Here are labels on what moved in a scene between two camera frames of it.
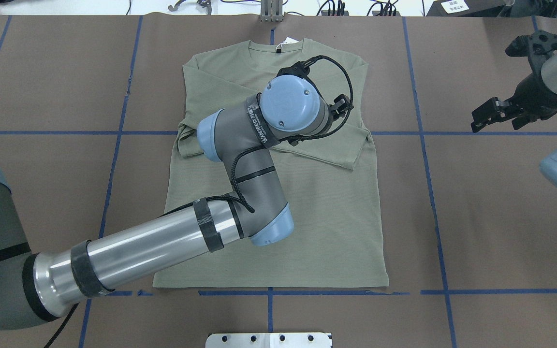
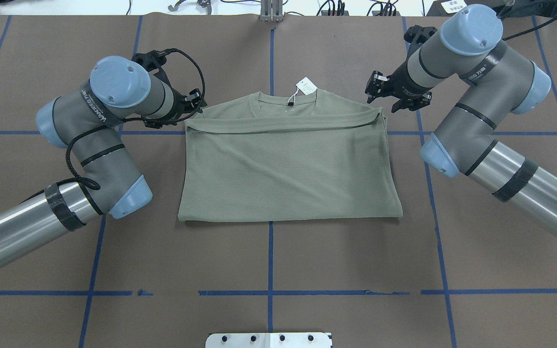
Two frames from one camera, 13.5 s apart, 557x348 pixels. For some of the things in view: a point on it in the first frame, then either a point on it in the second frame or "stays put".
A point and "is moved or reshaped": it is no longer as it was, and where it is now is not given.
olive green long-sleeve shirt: x=330 y=183 is moved or reshaped
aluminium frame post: x=271 y=10 stays put
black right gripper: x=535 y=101 to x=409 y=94
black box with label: x=467 y=8 stays put
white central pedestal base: x=269 y=340 stays put
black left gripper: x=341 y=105 to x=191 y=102
